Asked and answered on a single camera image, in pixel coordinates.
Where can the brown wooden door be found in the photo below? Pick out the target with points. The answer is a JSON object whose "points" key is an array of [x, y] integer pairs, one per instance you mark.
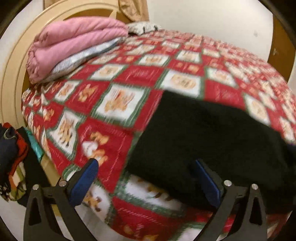
{"points": [[282, 53]]}

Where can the beige curtain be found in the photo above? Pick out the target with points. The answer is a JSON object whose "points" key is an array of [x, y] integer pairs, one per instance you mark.
{"points": [[125, 11]]}

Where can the cream wooden headboard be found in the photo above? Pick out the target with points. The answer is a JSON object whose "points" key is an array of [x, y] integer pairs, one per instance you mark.
{"points": [[14, 77]]}

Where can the grey patterned pillow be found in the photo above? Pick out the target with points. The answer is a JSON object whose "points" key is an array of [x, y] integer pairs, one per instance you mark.
{"points": [[140, 28]]}

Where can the red patchwork bedspread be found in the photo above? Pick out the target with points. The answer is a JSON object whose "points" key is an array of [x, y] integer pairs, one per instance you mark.
{"points": [[99, 111]]}

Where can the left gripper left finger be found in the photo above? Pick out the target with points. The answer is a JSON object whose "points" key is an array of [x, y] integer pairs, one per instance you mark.
{"points": [[40, 222]]}

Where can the black pants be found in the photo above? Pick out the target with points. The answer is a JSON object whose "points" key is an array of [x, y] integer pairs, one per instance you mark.
{"points": [[183, 131]]}

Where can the pink folded comforter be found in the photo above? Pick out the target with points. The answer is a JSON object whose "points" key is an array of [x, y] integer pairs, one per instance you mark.
{"points": [[62, 39]]}

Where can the pile of colourful clothes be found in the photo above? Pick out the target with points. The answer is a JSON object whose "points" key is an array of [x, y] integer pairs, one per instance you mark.
{"points": [[20, 167]]}

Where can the grey floral pillow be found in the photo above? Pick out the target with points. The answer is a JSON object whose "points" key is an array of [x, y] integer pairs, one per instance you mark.
{"points": [[71, 63]]}

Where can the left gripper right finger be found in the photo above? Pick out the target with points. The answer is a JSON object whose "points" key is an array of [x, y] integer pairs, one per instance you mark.
{"points": [[250, 219]]}

